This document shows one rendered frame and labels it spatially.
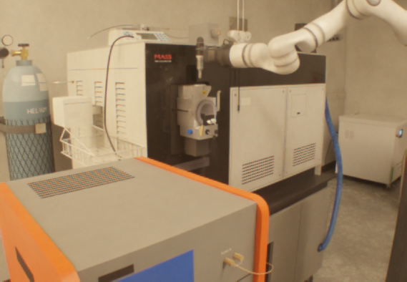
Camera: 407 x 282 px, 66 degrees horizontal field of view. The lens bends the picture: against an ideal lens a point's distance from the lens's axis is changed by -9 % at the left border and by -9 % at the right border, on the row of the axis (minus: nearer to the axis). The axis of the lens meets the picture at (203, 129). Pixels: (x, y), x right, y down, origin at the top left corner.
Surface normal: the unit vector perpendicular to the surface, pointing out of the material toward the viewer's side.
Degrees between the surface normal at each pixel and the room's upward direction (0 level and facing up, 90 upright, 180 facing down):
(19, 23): 90
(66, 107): 90
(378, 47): 90
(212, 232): 90
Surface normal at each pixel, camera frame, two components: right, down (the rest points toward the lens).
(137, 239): 0.00, -0.98
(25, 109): 0.39, 0.16
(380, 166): -0.73, 0.12
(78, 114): 0.68, 0.13
